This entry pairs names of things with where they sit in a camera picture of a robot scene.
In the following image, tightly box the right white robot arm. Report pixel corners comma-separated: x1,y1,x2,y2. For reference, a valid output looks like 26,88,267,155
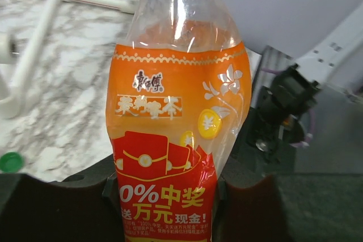
247,5,362,152

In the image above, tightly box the orange label tea bottle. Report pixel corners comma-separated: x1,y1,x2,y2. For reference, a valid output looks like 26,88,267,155
105,0,251,241

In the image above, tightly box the white PVC pipe frame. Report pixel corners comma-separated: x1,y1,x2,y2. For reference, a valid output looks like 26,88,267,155
1,0,138,118

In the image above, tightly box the green bottle cap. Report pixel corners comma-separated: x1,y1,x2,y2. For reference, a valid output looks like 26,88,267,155
0,152,24,173

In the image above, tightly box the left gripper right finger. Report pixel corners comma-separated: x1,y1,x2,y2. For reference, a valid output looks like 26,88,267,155
213,158,362,241

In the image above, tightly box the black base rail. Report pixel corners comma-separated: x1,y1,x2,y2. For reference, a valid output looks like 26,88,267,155
231,46,306,176

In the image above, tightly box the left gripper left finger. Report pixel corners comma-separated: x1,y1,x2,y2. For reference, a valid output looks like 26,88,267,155
1,156,125,241

